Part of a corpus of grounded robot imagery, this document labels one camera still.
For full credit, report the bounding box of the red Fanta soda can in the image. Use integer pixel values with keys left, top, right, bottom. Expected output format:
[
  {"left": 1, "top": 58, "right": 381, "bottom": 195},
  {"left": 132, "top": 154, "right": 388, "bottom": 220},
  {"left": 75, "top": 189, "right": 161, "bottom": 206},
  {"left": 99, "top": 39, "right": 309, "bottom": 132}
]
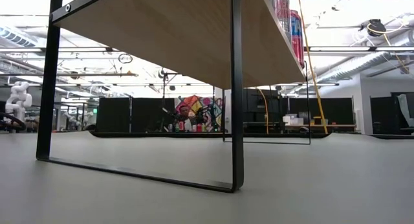
[{"left": 289, "top": 9, "right": 305, "bottom": 69}]

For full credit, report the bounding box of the white Celsius Peach Vibe can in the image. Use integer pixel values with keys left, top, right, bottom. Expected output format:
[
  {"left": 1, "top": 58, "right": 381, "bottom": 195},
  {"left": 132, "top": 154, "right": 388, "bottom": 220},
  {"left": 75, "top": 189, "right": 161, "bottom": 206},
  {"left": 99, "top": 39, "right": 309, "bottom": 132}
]
[{"left": 270, "top": 0, "right": 291, "bottom": 40}]

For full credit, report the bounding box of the colourful mural painting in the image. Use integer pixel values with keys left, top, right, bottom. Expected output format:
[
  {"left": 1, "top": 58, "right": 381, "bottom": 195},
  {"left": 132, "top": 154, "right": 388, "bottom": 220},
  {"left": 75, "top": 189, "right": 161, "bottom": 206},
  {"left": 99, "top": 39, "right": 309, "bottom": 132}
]
[{"left": 174, "top": 95, "right": 224, "bottom": 133}]

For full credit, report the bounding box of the person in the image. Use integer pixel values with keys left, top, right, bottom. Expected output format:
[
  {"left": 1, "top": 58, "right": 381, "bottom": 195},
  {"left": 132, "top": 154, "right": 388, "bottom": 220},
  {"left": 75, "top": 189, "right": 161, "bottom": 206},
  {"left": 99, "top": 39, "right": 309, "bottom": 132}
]
[{"left": 176, "top": 104, "right": 195, "bottom": 133}]

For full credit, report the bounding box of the white box stack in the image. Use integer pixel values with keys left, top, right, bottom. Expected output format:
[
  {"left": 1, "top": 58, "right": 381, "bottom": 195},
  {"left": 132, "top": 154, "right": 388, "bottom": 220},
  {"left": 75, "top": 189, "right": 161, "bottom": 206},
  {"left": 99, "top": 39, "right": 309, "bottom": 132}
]
[{"left": 283, "top": 113, "right": 305, "bottom": 127}]

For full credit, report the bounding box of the black partition panel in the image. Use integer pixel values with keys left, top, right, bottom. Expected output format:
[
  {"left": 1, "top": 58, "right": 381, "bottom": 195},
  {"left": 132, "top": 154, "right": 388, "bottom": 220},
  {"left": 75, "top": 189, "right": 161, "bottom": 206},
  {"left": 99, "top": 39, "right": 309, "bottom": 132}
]
[
  {"left": 96, "top": 97, "right": 175, "bottom": 134},
  {"left": 242, "top": 87, "right": 355, "bottom": 134},
  {"left": 370, "top": 96, "right": 400, "bottom": 136}
]

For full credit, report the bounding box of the yellow hanging cable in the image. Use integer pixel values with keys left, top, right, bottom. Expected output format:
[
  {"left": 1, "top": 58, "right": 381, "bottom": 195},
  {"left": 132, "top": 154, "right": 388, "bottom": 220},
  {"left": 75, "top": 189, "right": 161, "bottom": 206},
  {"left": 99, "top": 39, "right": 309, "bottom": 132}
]
[{"left": 257, "top": 87, "right": 270, "bottom": 135}]

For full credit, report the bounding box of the black aluminium table frame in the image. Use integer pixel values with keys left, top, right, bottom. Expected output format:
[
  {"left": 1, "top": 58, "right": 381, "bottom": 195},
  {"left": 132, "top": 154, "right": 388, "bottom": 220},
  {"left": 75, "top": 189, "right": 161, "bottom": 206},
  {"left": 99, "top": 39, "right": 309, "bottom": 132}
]
[{"left": 87, "top": 129, "right": 414, "bottom": 140}]

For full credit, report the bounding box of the wooden shelf with black frame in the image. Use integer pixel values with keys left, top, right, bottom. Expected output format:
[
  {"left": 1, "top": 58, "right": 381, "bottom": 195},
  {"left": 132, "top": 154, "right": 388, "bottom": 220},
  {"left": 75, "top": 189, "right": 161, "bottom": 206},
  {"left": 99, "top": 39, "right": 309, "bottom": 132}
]
[{"left": 36, "top": 0, "right": 312, "bottom": 194}]

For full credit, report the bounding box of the round black hanging ring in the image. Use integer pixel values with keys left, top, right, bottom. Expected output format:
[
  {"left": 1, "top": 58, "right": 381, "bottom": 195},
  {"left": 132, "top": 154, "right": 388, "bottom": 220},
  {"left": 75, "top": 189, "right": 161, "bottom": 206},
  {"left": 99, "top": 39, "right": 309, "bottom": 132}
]
[{"left": 117, "top": 53, "right": 134, "bottom": 65}]

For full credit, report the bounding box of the yellow extension cable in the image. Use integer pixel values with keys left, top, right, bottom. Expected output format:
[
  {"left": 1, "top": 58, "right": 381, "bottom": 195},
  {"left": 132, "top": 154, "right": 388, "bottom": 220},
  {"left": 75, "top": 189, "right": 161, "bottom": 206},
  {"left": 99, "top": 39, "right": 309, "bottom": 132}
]
[{"left": 296, "top": 0, "right": 329, "bottom": 135}]

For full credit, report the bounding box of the black cable reel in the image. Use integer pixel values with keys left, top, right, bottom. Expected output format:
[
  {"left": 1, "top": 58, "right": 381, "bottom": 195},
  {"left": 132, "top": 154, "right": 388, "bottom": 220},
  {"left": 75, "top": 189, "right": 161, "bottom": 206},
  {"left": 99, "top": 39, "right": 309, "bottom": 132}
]
[{"left": 367, "top": 19, "right": 387, "bottom": 38}]

